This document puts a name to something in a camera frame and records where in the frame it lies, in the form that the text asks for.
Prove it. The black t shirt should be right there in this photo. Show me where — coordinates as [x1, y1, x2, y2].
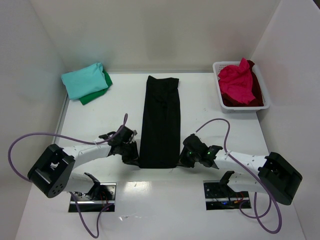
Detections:
[138, 75, 181, 169]

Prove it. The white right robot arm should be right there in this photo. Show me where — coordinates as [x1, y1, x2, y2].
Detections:
[179, 134, 303, 206]

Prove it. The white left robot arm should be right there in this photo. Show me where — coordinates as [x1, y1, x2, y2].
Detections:
[27, 127, 139, 200]

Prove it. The dark red t shirt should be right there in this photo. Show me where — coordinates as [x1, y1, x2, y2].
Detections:
[222, 60, 263, 107]

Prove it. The folded green t shirt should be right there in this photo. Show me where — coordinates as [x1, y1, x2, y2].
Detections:
[79, 69, 113, 106]

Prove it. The crumpled pink t shirt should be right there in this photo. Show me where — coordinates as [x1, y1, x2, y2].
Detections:
[218, 58, 256, 105]

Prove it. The folded light blue t shirt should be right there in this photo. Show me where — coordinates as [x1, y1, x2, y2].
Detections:
[61, 62, 109, 100]

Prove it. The white plastic basket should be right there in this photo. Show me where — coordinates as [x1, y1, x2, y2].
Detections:
[212, 61, 270, 114]

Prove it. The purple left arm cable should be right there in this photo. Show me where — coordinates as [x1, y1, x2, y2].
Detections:
[8, 113, 130, 239]

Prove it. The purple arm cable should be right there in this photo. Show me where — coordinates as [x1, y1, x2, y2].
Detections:
[194, 118, 283, 235]
[8, 113, 130, 239]

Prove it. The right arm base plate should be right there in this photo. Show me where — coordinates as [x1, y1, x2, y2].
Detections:
[203, 181, 252, 211]

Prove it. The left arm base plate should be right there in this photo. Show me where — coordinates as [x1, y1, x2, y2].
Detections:
[73, 182, 117, 213]

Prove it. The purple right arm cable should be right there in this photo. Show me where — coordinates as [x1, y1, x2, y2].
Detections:
[194, 118, 283, 235]

